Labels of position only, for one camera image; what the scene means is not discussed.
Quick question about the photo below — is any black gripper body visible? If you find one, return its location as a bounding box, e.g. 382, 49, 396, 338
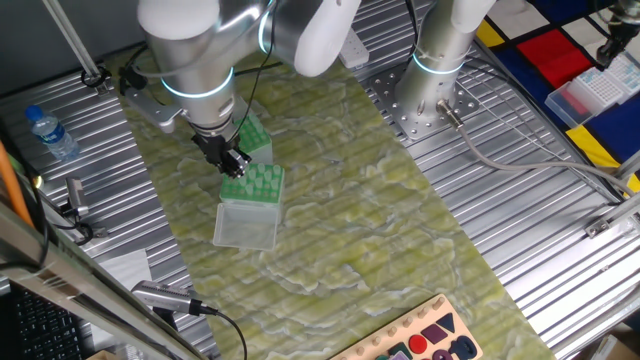
192, 133, 242, 169

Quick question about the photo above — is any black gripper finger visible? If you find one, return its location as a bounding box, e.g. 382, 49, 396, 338
219, 153, 247, 180
230, 146, 254, 174

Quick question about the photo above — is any clear tip box green rack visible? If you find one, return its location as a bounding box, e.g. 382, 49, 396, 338
212, 162, 286, 252
232, 97, 275, 166

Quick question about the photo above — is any green marble pattern mat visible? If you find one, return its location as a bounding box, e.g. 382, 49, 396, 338
103, 29, 557, 360

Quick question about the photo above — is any black pole base clamp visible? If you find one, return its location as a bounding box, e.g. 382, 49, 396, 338
80, 63, 113, 96

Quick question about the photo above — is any white paper sheet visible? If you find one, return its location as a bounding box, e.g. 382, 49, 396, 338
97, 248, 154, 292

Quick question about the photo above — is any white power strip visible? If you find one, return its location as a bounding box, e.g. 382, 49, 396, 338
339, 27, 371, 70

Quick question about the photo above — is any clear water bottle blue cap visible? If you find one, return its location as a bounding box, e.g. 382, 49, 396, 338
24, 103, 81, 162

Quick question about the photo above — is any slanted aluminium pole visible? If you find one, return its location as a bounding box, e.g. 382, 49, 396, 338
42, 0, 109, 96

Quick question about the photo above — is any orange tube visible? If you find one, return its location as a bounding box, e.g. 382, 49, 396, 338
0, 139, 35, 229

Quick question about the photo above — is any teal puzzle piece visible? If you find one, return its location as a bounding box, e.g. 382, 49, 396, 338
387, 341, 414, 360

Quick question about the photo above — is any black keyboard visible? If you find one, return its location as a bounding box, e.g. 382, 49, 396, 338
0, 282, 89, 360

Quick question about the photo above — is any red circle puzzle piece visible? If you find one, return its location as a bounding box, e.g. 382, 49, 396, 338
408, 333, 429, 355

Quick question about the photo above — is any purple square puzzle piece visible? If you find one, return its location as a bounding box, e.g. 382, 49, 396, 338
420, 323, 450, 346

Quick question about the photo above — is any navy triangle puzzle piece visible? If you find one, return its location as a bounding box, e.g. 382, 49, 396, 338
436, 312, 457, 334

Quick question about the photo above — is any blue rounded puzzle piece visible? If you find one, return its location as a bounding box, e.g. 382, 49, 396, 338
447, 334, 479, 360

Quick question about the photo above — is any wooden shape puzzle board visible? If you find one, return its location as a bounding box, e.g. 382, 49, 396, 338
328, 293, 484, 360

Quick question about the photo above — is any colour block patterned mat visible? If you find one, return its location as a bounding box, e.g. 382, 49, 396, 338
474, 0, 640, 196

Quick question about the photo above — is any clear box white tip rack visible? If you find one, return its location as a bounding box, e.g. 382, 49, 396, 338
544, 67, 625, 129

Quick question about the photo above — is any black background robot gripper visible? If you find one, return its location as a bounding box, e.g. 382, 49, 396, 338
594, 0, 640, 71

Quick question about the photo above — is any clear box blue tip rack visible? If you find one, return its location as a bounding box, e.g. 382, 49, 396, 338
602, 52, 640, 104

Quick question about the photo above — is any brown cardboard carton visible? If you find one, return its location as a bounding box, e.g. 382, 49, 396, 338
588, 333, 640, 360

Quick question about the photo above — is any silver depth camera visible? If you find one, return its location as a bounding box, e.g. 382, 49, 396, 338
130, 279, 204, 317

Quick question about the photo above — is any silver camera on black clamp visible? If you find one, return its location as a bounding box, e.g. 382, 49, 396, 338
58, 176, 96, 246

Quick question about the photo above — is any black camera cable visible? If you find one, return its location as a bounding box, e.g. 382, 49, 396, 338
199, 304, 250, 360

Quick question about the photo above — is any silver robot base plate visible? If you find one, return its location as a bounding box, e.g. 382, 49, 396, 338
367, 59, 481, 146

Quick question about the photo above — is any aluminium frame beam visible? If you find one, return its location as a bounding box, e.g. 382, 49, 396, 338
0, 199, 209, 360

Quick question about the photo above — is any thick grey robot cable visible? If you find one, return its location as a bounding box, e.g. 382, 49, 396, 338
434, 98, 640, 199

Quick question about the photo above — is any aluminium profile with bracket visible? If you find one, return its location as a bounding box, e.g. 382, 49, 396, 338
583, 192, 640, 240

